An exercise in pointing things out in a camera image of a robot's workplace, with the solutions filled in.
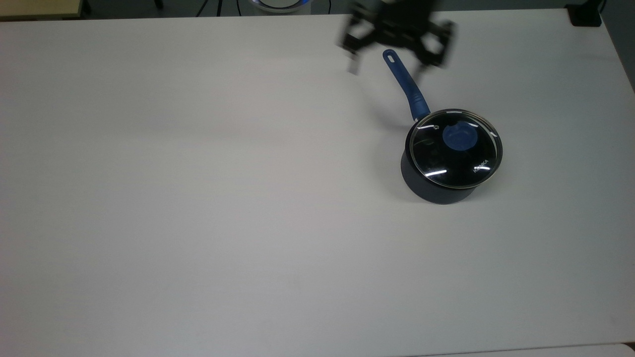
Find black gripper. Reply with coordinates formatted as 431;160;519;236
339;0;458;76

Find glass lid with blue knob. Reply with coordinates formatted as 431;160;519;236
410;109;504;190

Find black clamp block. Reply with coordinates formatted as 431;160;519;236
566;2;604;28

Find light wooden desk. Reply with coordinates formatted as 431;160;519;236
0;0;86;22

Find dark saucepan with blue handle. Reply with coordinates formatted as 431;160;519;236
382;49;503;205

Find black floor cable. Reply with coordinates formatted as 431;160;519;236
195;0;224;18

